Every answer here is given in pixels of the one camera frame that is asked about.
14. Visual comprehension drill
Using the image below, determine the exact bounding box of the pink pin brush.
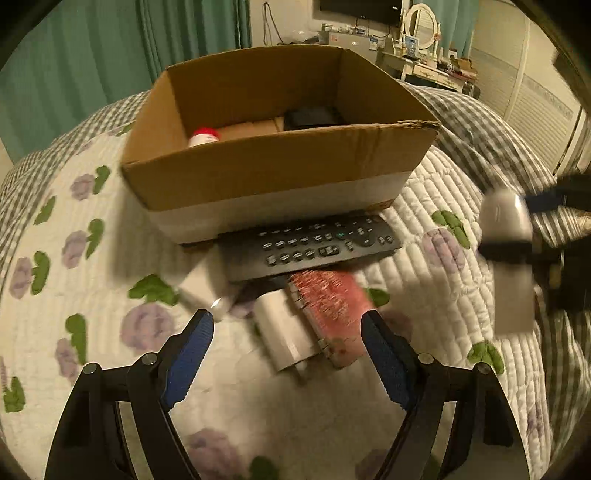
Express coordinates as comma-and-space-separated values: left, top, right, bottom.
287, 270, 374, 368

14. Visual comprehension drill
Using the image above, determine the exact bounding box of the black power adapter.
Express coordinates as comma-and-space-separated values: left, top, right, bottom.
283, 106, 346, 131

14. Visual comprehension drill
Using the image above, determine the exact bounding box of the white bottle red cap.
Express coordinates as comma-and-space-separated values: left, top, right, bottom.
188, 127, 221, 148

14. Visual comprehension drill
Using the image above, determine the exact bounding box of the grey checkered duvet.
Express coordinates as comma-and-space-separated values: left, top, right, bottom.
0, 85, 591, 476

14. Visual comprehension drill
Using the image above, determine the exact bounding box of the white floral quilt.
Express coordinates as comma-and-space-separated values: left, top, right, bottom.
0, 124, 553, 480

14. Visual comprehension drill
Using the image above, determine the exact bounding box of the white louvered wardrobe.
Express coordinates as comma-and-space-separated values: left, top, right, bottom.
470, 1, 586, 173

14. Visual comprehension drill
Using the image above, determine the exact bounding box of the white dressing table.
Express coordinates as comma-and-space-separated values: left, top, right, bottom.
377, 49, 472, 94

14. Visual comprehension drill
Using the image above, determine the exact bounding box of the green curtain right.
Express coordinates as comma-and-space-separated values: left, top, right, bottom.
424, 0, 479, 58

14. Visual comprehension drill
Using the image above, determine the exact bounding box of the green curtain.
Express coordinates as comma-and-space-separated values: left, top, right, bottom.
1, 1, 252, 162
424, 0, 479, 58

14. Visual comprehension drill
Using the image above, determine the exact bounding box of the black remote control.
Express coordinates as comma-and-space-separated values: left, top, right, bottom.
216, 212, 401, 283

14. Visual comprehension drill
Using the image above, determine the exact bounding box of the oval vanity mirror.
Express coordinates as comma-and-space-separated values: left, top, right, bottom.
403, 3, 439, 49

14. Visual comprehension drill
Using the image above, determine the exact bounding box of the open cardboard box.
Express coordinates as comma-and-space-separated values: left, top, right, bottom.
120, 45, 440, 244

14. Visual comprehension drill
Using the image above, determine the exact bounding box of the green curtain left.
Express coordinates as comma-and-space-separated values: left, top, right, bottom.
1, 1, 252, 162

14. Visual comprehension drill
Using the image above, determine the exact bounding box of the black wall television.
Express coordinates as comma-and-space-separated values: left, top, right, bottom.
318, 0, 403, 26

